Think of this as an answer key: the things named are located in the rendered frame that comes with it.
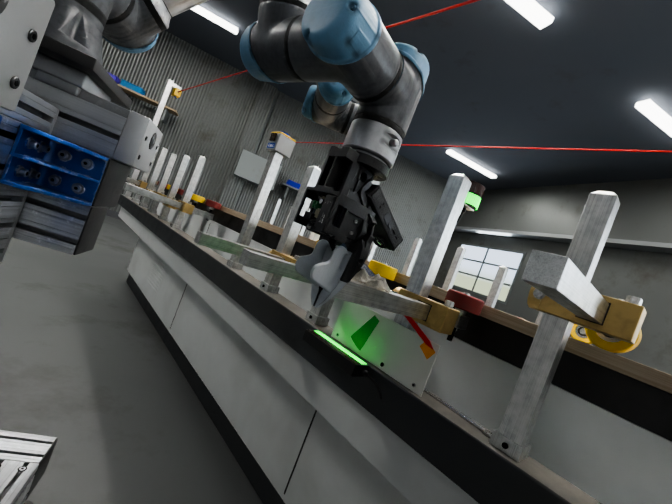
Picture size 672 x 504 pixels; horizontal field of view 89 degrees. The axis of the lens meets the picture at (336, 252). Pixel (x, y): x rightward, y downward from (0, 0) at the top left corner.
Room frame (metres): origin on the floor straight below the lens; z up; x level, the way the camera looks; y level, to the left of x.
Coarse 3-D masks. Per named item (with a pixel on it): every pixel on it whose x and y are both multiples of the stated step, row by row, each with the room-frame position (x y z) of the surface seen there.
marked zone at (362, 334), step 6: (372, 318) 0.74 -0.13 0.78; (366, 324) 0.75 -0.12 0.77; (372, 324) 0.74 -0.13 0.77; (360, 330) 0.75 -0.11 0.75; (366, 330) 0.74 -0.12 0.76; (372, 330) 0.73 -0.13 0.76; (354, 336) 0.76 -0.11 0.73; (360, 336) 0.75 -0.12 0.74; (366, 336) 0.74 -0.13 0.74; (354, 342) 0.76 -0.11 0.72; (360, 342) 0.75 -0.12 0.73; (360, 348) 0.74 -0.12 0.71
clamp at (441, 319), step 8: (400, 288) 0.73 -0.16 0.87; (408, 296) 0.69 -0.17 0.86; (416, 296) 0.68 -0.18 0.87; (432, 304) 0.65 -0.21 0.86; (440, 304) 0.64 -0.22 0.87; (432, 312) 0.65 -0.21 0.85; (440, 312) 0.64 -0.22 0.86; (448, 312) 0.63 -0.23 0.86; (456, 312) 0.65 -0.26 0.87; (416, 320) 0.67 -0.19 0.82; (424, 320) 0.66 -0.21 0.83; (432, 320) 0.64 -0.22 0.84; (440, 320) 0.63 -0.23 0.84; (448, 320) 0.64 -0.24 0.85; (456, 320) 0.66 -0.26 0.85; (432, 328) 0.64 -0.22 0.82; (440, 328) 0.63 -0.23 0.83; (448, 328) 0.65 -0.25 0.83
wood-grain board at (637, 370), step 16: (224, 208) 1.85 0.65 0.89; (304, 240) 1.29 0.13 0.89; (432, 288) 0.88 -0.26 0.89; (496, 320) 0.75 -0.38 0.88; (512, 320) 0.73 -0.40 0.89; (576, 352) 0.64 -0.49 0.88; (592, 352) 0.62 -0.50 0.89; (608, 352) 0.61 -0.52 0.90; (624, 368) 0.59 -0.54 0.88; (640, 368) 0.58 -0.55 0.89; (656, 384) 0.56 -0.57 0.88
